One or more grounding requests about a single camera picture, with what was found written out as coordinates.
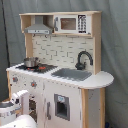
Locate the white oven door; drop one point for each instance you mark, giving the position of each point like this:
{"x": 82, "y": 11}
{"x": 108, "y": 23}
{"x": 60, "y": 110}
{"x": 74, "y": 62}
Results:
{"x": 33, "y": 106}

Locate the black toy stovetop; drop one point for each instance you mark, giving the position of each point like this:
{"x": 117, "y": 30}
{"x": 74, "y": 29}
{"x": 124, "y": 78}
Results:
{"x": 40, "y": 68}

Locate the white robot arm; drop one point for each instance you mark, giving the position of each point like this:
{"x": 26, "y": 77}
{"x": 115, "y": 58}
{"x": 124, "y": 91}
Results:
{"x": 15, "y": 113}

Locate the grey toy sink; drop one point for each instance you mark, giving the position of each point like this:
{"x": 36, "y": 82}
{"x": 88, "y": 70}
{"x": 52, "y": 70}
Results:
{"x": 72, "y": 74}

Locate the small metal pot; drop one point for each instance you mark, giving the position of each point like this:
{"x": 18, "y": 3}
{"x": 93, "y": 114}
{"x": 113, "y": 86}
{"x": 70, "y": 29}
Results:
{"x": 31, "y": 62}

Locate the grey range hood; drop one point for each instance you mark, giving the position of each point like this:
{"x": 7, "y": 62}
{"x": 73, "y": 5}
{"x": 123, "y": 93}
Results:
{"x": 38, "y": 27}

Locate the wooden toy kitchen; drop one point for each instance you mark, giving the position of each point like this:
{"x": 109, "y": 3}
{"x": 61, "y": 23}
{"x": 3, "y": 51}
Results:
{"x": 61, "y": 50}

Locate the toy microwave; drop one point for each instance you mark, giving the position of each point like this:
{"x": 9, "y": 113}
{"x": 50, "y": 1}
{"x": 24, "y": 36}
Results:
{"x": 73, "y": 24}

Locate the right red stove knob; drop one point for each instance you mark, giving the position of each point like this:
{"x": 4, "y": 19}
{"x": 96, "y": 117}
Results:
{"x": 33, "y": 84}

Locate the left red stove knob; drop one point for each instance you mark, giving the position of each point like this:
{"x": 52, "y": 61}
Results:
{"x": 15, "y": 79}

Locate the white cabinet door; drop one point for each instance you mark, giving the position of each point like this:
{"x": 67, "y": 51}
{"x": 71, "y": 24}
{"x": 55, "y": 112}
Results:
{"x": 63, "y": 106}

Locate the black toy faucet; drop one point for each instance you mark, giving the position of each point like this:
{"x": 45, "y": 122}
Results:
{"x": 81, "y": 64}

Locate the grey fabric backdrop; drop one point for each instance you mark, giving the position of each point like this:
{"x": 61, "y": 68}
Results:
{"x": 114, "y": 45}

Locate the red stove knob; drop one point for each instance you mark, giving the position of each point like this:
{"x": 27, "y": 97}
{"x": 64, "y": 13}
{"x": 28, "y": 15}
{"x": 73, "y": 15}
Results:
{"x": 15, "y": 79}
{"x": 33, "y": 84}

